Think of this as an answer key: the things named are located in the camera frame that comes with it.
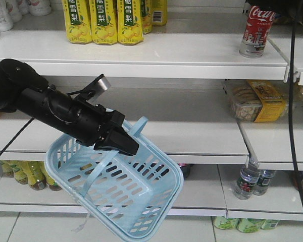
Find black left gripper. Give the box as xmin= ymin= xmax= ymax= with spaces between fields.
xmin=68 ymin=98 xmax=139 ymax=155

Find light blue plastic basket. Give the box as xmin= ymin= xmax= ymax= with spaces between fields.
xmin=44 ymin=117 xmax=184 ymax=241

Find red Coca-Cola aluminium bottle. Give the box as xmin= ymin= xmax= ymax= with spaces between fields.
xmin=239 ymin=5 xmax=276 ymax=58

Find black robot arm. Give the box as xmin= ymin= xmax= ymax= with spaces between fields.
xmin=246 ymin=0 xmax=303 ymax=24

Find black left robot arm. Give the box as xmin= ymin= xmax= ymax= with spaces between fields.
xmin=0 ymin=58 xmax=139 ymax=156

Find yellow lemon tea bottle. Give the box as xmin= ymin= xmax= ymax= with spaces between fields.
xmin=24 ymin=161 xmax=46 ymax=191
xmin=10 ymin=161 xmax=28 ymax=185

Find yellow pear drink bottle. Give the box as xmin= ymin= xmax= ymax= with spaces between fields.
xmin=151 ymin=0 xmax=168 ymax=26
xmin=117 ymin=0 xmax=144 ymax=45
xmin=62 ymin=0 xmax=92 ymax=44
xmin=89 ymin=0 xmax=118 ymax=45
xmin=141 ymin=0 xmax=152 ymax=34

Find white metal shelving unit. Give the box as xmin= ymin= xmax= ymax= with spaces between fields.
xmin=0 ymin=1 xmax=303 ymax=241

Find clear water bottle red label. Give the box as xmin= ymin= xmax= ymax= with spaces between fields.
xmin=233 ymin=162 xmax=260 ymax=200

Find clear cookie box yellow band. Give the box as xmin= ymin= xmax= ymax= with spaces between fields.
xmin=223 ymin=80 xmax=290 ymax=123

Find clear water bottle green label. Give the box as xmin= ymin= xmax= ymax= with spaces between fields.
xmin=253 ymin=169 xmax=277 ymax=196

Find green drink bottle row right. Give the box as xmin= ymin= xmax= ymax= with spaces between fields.
xmin=213 ymin=216 xmax=280 ymax=233

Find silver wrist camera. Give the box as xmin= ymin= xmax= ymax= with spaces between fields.
xmin=92 ymin=74 xmax=111 ymax=97

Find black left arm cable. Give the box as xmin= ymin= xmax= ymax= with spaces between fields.
xmin=0 ymin=117 xmax=33 ymax=167

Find black hanging cable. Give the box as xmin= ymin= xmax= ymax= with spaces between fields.
xmin=287 ymin=15 xmax=303 ymax=237

